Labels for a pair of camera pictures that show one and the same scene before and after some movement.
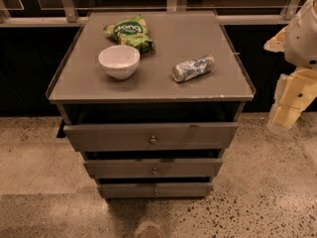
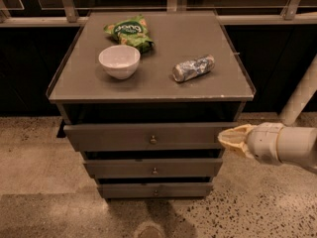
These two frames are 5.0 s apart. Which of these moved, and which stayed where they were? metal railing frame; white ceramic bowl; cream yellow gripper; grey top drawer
Moved: cream yellow gripper
Stayed: grey top drawer; metal railing frame; white ceramic bowl
